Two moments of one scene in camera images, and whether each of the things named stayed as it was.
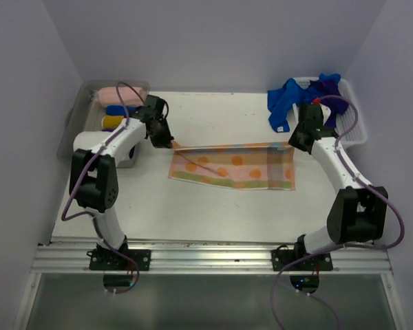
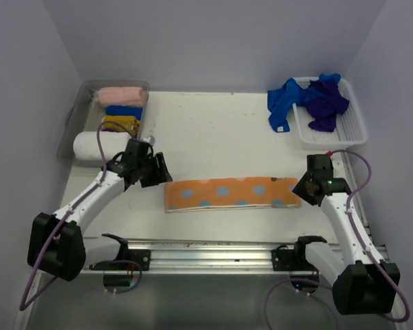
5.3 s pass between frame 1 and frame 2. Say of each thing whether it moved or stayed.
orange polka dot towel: moved
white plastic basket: stayed
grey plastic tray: stayed
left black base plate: stayed
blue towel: stayed
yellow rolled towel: stayed
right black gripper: moved
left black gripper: moved
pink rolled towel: stayed
